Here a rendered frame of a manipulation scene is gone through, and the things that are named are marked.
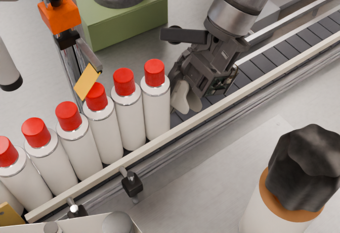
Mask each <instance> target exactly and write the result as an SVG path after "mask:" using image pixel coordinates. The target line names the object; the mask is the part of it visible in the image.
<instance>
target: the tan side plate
mask: <svg viewBox="0 0 340 233"><path fill-rule="evenodd" d="M24 224H25V221H24V220H23V219H22V217H21V216H20V215H19V214H18V213H17V212H16V211H15V210H14V209H13V208H12V207H11V206H10V205H9V203H8V202H4V203H2V204H0V227H3V226H13V225H24Z"/></svg>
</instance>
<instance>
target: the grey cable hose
mask: <svg viewBox="0 0 340 233"><path fill-rule="evenodd" d="M22 83H23V78H22V76H21V74H20V72H19V70H18V69H17V68H16V66H15V64H14V62H13V60H12V58H11V56H10V53H9V51H8V49H7V47H6V45H5V43H4V42H3V39H2V37H1V35H0V88H1V89H2V90H4V91H15V90H17V89H18V88H19V87H20V86H21V85H22Z"/></svg>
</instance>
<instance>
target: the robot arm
mask: <svg viewBox="0 0 340 233"><path fill-rule="evenodd" d="M94 1H95V2H96V3H98V4H99V5H101V6H103V7H106V8H111V9H125V8H129V7H133V6H135V5H137V4H139V3H141V2H142V1H143V0H94ZM267 1H268V0H214V1H213V3H212V5H211V7H210V8H209V10H208V12H207V14H208V15H207V17H206V19H205V21H204V23H203V24H204V26H205V28H206V29H207V30H197V29H182V28H181V27H180V26H178V25H173V26H170V27H169V28H164V27H162V28H161V29H160V40H163V41H168V42H169V43H170V44H173V45H178V44H180V43H182V42H183V43H191V46H189V47H188V48H187V49H186V50H184V51H183V52H182V54H181V55H180V56H179V58H178V59H177V61H176V62H175V63H174V66H173V67H172V69H171V70H170V72H169V74H168V78H169V80H170V82H171V85H170V114H172V113H173V112H174V111H175V110H178V111H179V112H181V113H182V114H187V113H188V111H189V108H190V109H191V110H193V111H195V112H199V111H200V110H201V109H202V103H201V100H200V99H201V98H202V97H210V96H217V95H222V94H224V95H225V94H226V93H227V91H228V90H229V88H230V87H231V85H232V83H233V82H234V80H235V79H236V77H237V76H238V74H239V72H238V66H237V65H236V64H235V62H236V60H237V58H238V57H239V55H240V54H241V52H248V50H249V48H250V47H251V44H250V43H249V42H248V41H246V40H245V39H244V37H245V35H247V34H248V32H249V30H250V29H251V27H252V26H253V24H254V22H255V21H256V19H257V17H258V16H259V14H260V13H261V11H262V9H263V8H264V6H265V4H266V3H267ZM233 65H236V66H237V69H235V68H234V67H233Z"/></svg>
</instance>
